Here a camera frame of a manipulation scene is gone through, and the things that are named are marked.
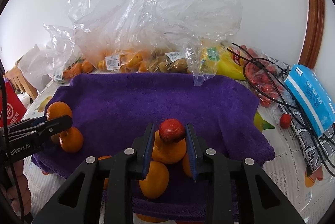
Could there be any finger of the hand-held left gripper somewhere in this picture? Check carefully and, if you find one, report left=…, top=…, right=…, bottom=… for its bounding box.
left=9, top=115, right=73, bottom=146
left=7, top=116, right=48, bottom=133

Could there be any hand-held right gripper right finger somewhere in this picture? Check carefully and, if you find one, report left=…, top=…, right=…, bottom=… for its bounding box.
left=185, top=123, right=307, bottom=224

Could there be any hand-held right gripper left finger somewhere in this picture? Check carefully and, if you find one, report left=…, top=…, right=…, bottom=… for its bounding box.
left=31, top=123, right=155, bottom=224

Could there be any small orange mandarin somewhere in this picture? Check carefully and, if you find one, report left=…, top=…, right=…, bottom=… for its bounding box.
left=182, top=152, right=195, bottom=178

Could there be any large orange mandarin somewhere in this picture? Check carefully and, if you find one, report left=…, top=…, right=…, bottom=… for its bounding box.
left=151, top=131, right=187, bottom=165

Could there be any small red jujube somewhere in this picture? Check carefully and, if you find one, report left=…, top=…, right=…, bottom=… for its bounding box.
left=159, top=119, right=186, bottom=143

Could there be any person's left hand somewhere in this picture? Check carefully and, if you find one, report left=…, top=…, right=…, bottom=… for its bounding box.
left=0, top=159, right=32, bottom=217

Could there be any red paper bag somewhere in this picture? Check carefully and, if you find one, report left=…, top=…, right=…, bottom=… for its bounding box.
left=0, top=80, right=28, bottom=128

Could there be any wooden chair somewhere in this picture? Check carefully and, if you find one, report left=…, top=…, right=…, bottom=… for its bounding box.
left=4, top=65, right=40, bottom=99

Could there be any white plastic bag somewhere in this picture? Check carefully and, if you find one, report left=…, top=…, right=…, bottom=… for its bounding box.
left=17, top=43, right=54, bottom=89

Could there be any purple towel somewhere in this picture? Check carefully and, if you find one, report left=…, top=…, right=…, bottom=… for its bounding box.
left=31, top=72, right=275, bottom=222

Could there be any clear plastic bag of mandarins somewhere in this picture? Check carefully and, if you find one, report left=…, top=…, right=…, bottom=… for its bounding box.
left=43, top=24, right=95, bottom=82

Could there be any white printed lace tablecloth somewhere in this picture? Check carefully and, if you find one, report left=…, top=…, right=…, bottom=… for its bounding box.
left=22, top=67, right=335, bottom=224

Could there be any yellow snack package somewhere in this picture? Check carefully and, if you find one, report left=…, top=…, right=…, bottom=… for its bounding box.
left=199, top=43, right=250, bottom=81

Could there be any red cherry tomato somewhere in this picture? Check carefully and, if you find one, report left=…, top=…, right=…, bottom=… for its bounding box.
left=280, top=114, right=292, bottom=128

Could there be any bag of red cherry tomatoes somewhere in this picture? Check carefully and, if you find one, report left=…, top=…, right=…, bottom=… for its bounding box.
left=236, top=45, right=297, bottom=110

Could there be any clear plastic bag of kumquats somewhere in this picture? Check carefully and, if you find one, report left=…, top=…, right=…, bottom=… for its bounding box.
left=68, top=0, right=160, bottom=75

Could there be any grey patterned flat box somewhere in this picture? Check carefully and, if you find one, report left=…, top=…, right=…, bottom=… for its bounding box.
left=278, top=103, right=331, bottom=175

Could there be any blue tissue pack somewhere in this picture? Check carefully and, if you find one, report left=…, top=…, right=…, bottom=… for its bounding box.
left=284, top=64, right=335, bottom=137

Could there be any clear plastic bag of longans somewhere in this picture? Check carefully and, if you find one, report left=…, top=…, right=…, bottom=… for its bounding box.
left=145, top=0, right=243, bottom=76

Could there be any brown wooden door frame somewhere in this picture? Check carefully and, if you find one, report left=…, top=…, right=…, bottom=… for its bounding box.
left=298, top=0, right=326, bottom=70

